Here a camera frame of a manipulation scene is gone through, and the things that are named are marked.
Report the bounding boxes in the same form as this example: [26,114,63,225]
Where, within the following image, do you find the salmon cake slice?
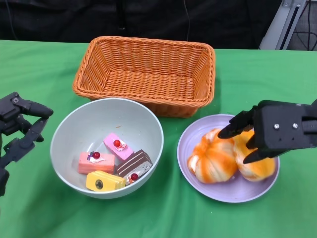
[78,151,116,175]

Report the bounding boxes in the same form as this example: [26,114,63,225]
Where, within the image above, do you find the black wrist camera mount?
[254,99,317,159]

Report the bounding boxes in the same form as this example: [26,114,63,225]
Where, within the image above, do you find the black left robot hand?
[0,92,54,198]

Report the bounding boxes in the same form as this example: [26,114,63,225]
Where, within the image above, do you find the chocolate layered cake slice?
[116,149,154,185]

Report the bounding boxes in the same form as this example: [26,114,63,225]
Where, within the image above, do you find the black backdrop curtain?
[0,0,283,50]

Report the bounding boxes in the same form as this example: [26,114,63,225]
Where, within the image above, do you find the lilac round plate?
[177,114,280,203]

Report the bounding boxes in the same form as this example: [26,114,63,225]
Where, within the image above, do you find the black floor cable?
[293,0,317,52]

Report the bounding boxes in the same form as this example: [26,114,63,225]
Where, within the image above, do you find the orange wicker basket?
[72,36,216,118]

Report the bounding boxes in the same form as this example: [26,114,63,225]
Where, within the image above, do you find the pink cake slice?
[103,132,135,161]

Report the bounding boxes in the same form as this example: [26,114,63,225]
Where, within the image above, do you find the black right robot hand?
[217,105,280,165]

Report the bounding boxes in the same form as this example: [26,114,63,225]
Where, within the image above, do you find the grey metal stand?
[259,0,308,50]

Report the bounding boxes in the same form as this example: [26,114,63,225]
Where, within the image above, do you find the yellow cake slice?
[86,170,127,192]

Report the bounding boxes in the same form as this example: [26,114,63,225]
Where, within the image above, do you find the orange white striped bread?
[187,128,238,184]

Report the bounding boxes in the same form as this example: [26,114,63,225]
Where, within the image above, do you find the orange glazed ring bread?
[234,130,276,182]

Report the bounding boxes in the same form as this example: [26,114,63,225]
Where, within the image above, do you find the pale grey bowl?
[50,98,165,200]

